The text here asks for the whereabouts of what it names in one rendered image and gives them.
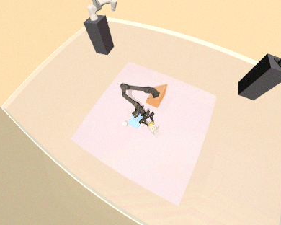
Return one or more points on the light blue flat mat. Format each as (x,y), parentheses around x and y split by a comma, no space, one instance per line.
(134,122)

